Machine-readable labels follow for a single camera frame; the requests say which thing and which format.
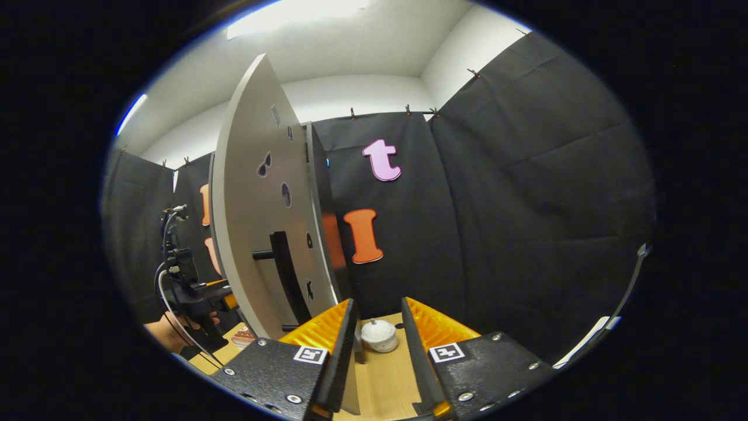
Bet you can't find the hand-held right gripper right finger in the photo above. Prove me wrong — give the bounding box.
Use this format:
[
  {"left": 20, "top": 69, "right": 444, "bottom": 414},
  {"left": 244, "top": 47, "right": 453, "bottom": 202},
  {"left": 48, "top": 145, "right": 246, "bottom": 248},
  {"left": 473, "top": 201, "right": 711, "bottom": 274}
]
[{"left": 401, "top": 296, "right": 556, "bottom": 420}]

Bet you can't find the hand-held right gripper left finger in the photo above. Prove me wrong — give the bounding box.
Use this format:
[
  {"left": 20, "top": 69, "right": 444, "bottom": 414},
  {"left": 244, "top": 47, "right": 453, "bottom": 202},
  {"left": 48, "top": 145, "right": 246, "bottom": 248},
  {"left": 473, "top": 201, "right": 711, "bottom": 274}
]
[{"left": 208, "top": 298, "right": 358, "bottom": 420}]

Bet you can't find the black door handle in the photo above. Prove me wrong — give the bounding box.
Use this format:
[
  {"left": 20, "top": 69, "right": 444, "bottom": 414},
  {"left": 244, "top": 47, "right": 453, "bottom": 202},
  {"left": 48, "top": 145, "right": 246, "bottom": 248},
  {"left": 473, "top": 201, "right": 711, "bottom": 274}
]
[{"left": 252, "top": 231, "right": 313, "bottom": 332}]

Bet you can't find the beige cabinet door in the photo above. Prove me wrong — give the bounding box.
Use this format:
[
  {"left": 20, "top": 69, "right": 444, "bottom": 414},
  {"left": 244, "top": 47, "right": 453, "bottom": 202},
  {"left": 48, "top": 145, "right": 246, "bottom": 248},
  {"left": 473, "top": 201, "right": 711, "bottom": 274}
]
[{"left": 209, "top": 53, "right": 345, "bottom": 341}]

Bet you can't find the grey cabinet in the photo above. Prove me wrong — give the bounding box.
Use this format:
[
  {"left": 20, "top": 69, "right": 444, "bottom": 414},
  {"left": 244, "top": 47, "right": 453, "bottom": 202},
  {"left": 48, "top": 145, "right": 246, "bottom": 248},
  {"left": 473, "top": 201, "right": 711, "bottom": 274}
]
[{"left": 303, "top": 122, "right": 354, "bottom": 305}]

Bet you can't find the white round jar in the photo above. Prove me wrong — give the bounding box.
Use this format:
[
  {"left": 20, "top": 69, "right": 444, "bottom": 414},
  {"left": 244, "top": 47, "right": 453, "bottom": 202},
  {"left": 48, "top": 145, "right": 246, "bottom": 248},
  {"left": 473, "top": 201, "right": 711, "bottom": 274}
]
[{"left": 361, "top": 319, "right": 400, "bottom": 354}]

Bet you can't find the black backdrop cloth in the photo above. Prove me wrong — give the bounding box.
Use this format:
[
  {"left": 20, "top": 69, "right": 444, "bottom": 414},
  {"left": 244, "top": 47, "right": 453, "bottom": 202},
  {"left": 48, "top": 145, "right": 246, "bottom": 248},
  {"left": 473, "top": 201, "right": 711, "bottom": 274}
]
[{"left": 102, "top": 32, "right": 658, "bottom": 366}]

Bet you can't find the thin dark curved rod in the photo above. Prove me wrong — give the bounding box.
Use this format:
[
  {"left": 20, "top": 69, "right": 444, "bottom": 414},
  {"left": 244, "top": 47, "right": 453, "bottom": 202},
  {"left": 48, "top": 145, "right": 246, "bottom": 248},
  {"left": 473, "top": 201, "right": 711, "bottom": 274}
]
[{"left": 552, "top": 243, "right": 652, "bottom": 370}]

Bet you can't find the white cable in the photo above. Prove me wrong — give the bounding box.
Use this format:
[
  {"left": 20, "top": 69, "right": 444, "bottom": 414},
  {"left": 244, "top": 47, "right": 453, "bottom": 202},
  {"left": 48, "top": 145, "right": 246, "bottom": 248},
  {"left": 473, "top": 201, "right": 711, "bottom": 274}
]
[{"left": 157, "top": 262, "right": 226, "bottom": 369}]

